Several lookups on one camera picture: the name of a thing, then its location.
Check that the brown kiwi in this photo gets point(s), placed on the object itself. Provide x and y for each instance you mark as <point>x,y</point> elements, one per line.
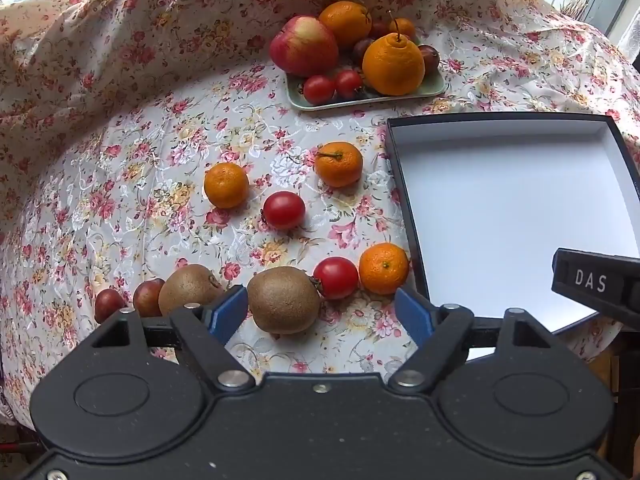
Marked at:
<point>187,287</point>
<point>283,300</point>

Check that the tiny tangerine with stem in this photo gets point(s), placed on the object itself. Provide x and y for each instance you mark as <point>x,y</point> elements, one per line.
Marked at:
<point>404,29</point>

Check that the floral tablecloth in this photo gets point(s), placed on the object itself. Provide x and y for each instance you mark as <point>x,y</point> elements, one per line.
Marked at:
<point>150,135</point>

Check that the red-brown plum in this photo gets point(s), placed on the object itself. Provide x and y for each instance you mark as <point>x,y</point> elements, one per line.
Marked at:
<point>107,305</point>
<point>147,297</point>

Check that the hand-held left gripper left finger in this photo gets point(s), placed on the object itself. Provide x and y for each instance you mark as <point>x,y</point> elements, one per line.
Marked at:
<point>227,312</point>

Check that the dark plum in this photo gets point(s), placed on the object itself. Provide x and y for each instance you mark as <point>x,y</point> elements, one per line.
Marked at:
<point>380,28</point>
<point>430,56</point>
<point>362,50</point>

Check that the dried straw bundle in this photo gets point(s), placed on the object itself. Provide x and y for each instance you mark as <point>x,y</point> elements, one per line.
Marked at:
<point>575,7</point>

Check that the pale green tray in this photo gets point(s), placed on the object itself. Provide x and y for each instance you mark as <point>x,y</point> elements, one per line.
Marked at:
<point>380,100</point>

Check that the round orange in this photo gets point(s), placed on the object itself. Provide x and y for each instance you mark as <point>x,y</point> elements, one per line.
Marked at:
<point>345,22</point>

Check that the red tomato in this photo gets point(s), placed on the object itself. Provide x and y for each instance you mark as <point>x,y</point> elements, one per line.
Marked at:
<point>318,89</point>
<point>336,277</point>
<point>348,83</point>
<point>283,210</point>

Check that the necked orange with stem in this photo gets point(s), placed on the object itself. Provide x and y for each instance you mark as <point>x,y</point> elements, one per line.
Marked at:
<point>393,67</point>

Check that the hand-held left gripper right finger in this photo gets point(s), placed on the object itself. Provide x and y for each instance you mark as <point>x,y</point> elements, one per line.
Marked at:
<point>414,315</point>

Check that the small tangerine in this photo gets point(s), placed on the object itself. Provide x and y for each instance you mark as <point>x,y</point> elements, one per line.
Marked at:
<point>226,185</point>
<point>338,165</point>
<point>384,268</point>

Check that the black box white inside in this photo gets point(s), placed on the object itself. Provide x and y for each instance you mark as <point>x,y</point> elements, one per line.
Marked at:
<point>500,210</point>

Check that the dark window frame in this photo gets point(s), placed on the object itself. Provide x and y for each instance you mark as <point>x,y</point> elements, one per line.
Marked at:
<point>617,5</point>

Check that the red apple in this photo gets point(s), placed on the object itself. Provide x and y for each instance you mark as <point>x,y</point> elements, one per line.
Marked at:
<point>304,45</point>

